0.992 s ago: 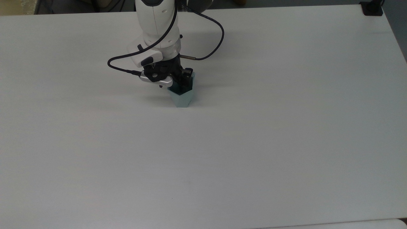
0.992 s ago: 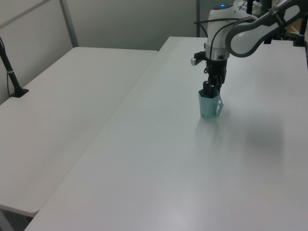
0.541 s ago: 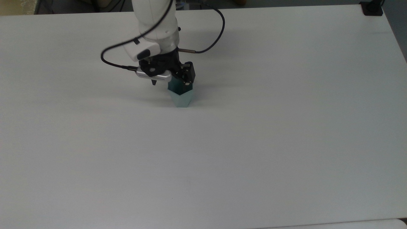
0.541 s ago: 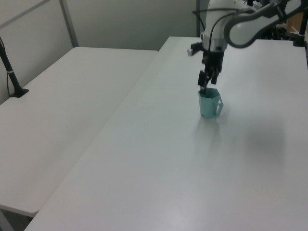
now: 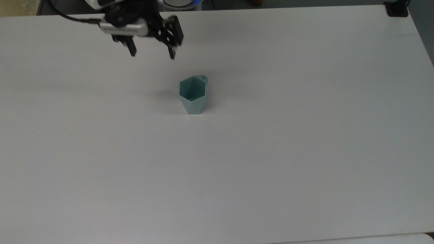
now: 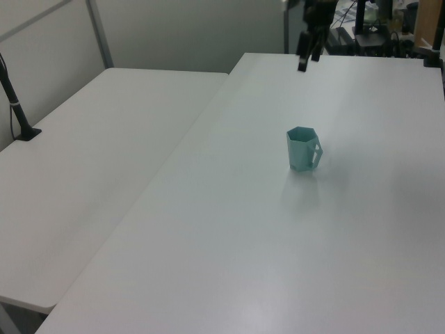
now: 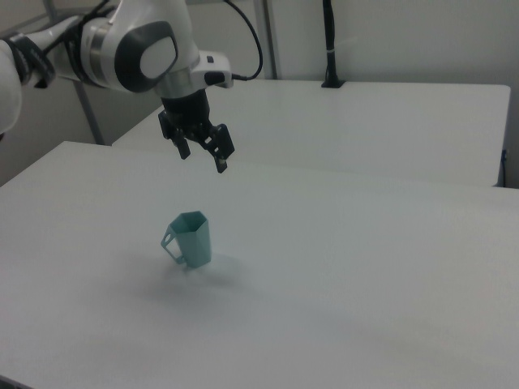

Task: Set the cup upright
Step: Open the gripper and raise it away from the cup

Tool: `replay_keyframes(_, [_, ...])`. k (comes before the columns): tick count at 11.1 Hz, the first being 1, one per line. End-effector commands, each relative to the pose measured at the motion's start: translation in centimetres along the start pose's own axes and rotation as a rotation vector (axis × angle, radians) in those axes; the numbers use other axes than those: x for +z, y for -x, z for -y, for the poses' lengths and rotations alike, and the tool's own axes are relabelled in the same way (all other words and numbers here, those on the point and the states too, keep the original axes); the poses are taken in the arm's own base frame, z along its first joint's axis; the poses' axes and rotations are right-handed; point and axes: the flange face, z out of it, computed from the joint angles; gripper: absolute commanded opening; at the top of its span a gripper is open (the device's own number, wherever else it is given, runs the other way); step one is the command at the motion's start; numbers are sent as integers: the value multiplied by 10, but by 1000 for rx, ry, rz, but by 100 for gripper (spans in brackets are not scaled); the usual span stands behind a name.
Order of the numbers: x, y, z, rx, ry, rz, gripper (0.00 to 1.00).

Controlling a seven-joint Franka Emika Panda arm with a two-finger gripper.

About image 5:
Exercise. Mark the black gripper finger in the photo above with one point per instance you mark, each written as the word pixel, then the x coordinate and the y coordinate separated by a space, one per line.
pixel 130 45
pixel 174 34

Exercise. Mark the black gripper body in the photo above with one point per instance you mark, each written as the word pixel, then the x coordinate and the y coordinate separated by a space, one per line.
pixel 135 12

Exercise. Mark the light teal faceted cup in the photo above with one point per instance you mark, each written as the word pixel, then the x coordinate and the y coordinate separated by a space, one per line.
pixel 193 105

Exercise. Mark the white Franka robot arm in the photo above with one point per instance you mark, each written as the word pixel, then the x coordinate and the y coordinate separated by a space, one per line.
pixel 98 3

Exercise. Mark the yellowish wooden board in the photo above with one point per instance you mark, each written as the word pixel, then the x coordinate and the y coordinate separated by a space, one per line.
pixel 17 6

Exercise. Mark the white camera box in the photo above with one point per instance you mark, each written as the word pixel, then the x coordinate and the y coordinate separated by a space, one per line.
pixel 122 29

